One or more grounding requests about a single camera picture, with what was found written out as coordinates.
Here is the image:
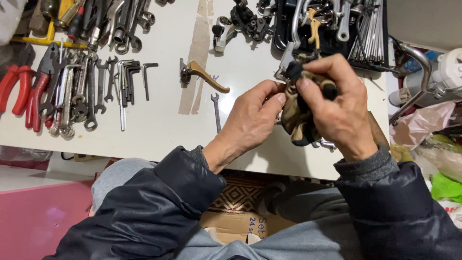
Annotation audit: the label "silver brake lever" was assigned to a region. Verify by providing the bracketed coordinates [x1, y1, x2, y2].
[274, 40, 303, 83]

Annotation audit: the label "clear plastic bag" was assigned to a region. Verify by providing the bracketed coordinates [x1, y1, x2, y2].
[414, 134, 462, 183]

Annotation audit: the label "white plastic container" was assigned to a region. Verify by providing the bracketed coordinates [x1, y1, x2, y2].
[430, 48, 462, 91]

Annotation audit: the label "set of hex keys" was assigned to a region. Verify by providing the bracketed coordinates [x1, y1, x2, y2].
[115, 59, 141, 132]

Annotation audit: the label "wooden handle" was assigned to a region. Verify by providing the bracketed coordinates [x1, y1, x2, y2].
[367, 111, 391, 151]

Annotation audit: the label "single black hex key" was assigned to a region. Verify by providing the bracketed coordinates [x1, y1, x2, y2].
[141, 62, 159, 102]

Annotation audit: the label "green plastic bag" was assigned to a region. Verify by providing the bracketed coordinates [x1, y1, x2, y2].
[430, 172, 462, 203]

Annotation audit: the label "large red-handled pliers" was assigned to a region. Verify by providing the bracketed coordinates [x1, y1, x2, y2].
[0, 64, 35, 117]

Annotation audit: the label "person's right hand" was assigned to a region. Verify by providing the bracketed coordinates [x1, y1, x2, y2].
[296, 53, 378, 162]

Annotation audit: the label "cardboard box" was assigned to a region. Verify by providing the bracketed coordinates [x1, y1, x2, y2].
[199, 210, 297, 245]

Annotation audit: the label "small steel wrench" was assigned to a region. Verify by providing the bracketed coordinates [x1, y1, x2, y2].
[210, 92, 222, 134]

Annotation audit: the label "white cloth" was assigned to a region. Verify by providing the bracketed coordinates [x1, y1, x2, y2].
[0, 0, 28, 46]

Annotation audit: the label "person's left hand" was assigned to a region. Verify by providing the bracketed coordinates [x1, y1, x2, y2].
[216, 79, 288, 164]

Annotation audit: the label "patterned woven mat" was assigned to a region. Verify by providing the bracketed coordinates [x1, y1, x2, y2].
[207, 176, 268, 214]

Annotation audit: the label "black red-handled pliers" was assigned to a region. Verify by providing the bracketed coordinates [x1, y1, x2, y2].
[25, 42, 60, 133]

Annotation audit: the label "black tray of bike parts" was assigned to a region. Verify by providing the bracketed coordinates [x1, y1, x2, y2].
[273, 0, 390, 72]

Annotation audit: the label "pink plastic bag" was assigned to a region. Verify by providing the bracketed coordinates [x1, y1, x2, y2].
[389, 101, 456, 151]

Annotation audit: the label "silver and black shifter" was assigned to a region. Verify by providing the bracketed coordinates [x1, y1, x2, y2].
[212, 16, 239, 52]

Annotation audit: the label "gold brake lever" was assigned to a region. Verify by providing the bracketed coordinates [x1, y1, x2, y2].
[179, 58, 231, 94]

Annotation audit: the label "silver handlebar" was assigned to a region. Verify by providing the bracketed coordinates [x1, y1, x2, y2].
[389, 43, 462, 126]

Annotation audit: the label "camouflage rag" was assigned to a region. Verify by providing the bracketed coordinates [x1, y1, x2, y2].
[280, 53, 338, 147]

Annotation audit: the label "pink cabinet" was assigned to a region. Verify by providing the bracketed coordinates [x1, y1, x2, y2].
[0, 180, 95, 260]

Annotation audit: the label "black derailleur parts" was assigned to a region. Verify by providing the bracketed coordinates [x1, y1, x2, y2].
[230, 0, 276, 42]

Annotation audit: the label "heap of assorted tools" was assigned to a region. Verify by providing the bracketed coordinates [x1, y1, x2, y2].
[40, 0, 176, 55]

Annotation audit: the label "row of steel wrenches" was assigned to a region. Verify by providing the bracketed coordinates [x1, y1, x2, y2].
[38, 50, 120, 138]

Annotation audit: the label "bundle of steel spokes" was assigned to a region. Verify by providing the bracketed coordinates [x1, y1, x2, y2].
[347, 0, 385, 65]

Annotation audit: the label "yellow metal tool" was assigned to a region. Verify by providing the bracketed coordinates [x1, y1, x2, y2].
[10, 0, 88, 50]

